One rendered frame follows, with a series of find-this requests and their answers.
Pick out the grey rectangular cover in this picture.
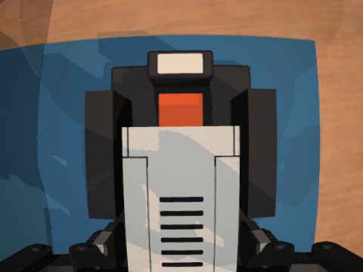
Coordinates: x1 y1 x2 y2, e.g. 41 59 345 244
122 126 240 272

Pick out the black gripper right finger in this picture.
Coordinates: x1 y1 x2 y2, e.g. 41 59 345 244
239 221 363 272

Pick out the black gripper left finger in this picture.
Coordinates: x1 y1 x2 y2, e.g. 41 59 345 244
0 222 126 272

